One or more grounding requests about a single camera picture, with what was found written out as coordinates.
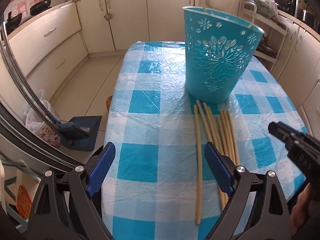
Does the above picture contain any wooden chopstick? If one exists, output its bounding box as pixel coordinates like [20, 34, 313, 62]
[196, 100, 213, 142]
[220, 110, 236, 164]
[217, 115, 232, 159]
[203, 102, 228, 211]
[208, 107, 223, 155]

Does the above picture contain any person hand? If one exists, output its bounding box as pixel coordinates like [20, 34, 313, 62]
[290, 183, 312, 236]

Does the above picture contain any blue dustpan with brush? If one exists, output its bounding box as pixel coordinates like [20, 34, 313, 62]
[47, 113, 102, 152]

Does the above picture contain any blue checkered plastic tablecloth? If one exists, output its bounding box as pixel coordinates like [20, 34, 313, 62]
[101, 41, 309, 240]

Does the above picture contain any floral plastic bag bin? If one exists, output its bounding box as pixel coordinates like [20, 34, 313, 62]
[24, 89, 61, 148]

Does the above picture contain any teal perforated plastic basket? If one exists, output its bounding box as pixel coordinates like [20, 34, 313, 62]
[183, 7, 264, 104]

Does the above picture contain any white plastic shelf rack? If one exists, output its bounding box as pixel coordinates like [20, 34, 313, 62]
[240, 1, 288, 71]

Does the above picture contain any white plastic bag on rack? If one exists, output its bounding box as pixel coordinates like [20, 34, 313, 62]
[250, 0, 278, 19]

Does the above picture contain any black pot on stove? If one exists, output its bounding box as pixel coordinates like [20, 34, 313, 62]
[5, 11, 22, 35]

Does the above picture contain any black wok pan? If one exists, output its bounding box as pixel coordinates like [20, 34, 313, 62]
[30, 0, 52, 16]

